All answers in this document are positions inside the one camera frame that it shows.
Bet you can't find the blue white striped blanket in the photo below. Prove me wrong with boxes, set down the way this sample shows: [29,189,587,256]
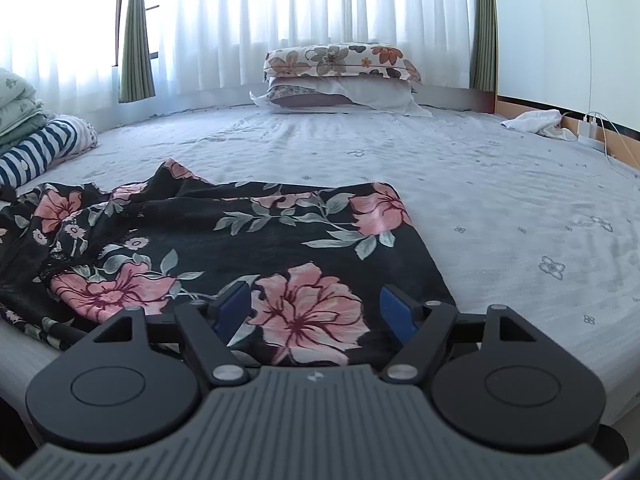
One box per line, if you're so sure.
[0,115,98,188]

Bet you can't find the floral pillow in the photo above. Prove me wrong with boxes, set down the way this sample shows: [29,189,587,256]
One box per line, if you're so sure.
[264,44,422,84]

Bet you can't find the white crumpled cloth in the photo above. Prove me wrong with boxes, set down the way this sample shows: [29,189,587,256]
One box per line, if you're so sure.
[501,110,577,142]

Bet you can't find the wooden bed frame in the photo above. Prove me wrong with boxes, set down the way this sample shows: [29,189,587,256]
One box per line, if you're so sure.
[414,84,639,169]

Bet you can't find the green curtain left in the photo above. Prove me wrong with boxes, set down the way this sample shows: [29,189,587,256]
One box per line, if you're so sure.
[119,0,155,103]

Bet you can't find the grey patterned bed sheet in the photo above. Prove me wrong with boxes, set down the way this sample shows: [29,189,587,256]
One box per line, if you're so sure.
[0,102,640,426]

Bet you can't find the black floral pants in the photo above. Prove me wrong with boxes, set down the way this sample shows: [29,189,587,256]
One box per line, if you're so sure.
[1,160,451,367]

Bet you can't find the green curtain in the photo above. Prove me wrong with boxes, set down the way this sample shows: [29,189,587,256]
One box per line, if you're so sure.
[471,0,498,93]
[119,0,155,103]

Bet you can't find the white sheer curtain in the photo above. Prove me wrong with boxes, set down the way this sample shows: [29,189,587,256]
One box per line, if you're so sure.
[1,0,476,115]

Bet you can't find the light green folded quilt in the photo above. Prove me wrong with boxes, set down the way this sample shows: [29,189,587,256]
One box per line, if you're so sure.
[0,68,55,154]

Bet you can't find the white lower pillow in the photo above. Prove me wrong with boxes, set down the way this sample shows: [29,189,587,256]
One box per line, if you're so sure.
[250,75,433,117]

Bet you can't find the green curtain right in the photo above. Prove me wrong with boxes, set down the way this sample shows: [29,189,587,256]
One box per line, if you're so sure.
[471,0,498,93]

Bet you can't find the white charger with cable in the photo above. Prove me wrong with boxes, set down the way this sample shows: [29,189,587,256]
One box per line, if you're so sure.
[578,0,639,168]

